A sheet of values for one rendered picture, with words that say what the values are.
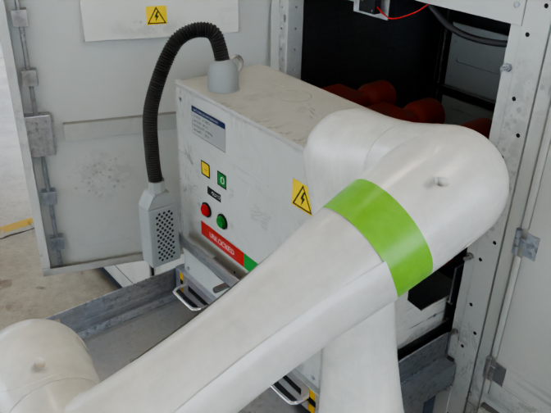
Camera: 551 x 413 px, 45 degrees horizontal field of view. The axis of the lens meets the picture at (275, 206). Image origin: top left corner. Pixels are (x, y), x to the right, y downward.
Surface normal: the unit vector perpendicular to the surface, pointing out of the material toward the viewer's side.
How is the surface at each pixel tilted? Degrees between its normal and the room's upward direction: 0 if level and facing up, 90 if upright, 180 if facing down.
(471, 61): 90
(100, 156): 90
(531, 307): 90
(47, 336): 18
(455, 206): 64
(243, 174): 90
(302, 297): 49
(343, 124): 30
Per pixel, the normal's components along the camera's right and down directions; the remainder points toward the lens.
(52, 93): 0.33, 0.47
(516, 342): -0.79, 0.29
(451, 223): 0.40, 0.19
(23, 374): -0.21, -0.71
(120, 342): 0.02, -0.87
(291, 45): 0.62, 0.40
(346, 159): -0.84, -0.11
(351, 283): 0.23, 0.08
